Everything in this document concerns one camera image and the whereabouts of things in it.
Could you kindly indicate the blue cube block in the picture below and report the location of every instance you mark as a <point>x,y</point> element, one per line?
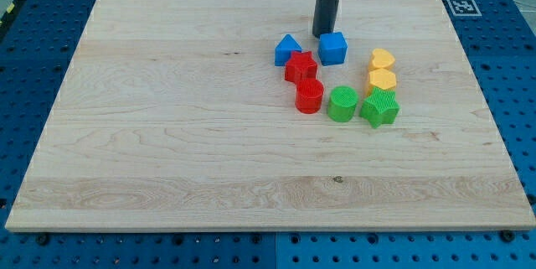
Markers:
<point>332,48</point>

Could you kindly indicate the yellow heart block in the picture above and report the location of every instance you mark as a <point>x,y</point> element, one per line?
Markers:
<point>381,59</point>

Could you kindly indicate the red cylinder block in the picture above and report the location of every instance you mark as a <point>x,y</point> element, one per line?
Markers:
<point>309,94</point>

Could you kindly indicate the red star block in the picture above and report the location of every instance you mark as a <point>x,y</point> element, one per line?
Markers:
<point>300,66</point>

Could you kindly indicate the blue triangle block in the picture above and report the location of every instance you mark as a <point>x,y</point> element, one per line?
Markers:
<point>284,49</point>

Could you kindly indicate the green cylinder block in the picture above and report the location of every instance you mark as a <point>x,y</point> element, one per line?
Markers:
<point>342,103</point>

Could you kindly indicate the light wooden board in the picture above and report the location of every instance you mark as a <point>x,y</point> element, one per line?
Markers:
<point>172,116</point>

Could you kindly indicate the green star block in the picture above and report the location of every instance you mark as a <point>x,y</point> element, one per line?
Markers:
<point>380,107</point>

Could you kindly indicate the yellow hexagon block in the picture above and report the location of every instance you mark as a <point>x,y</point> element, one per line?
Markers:
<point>381,78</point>

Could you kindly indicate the white fiducial marker tag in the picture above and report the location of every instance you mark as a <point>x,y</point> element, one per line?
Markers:
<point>464,8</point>

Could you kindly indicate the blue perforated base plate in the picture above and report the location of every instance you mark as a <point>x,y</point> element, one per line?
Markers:
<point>34,57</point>

